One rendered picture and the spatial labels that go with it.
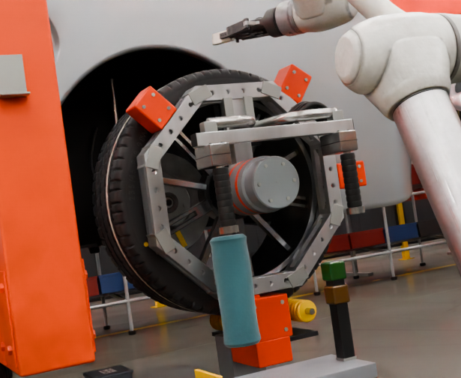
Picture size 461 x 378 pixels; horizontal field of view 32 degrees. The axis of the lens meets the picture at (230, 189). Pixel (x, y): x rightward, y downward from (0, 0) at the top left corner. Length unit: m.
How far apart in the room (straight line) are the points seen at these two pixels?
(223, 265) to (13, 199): 0.51
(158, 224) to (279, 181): 0.31
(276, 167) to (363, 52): 0.60
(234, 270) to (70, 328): 0.40
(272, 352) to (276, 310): 0.11
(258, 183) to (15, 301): 0.61
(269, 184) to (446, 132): 0.65
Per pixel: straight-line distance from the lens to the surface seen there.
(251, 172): 1.88
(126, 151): 2.00
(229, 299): 1.86
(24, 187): 1.70
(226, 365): 2.21
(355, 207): 1.91
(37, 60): 1.75
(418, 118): 1.35
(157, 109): 1.95
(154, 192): 1.92
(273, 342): 2.04
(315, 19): 1.97
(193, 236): 2.48
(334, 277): 1.69
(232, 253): 1.85
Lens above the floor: 0.79
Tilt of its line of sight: 2 degrees up
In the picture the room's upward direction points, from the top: 8 degrees counter-clockwise
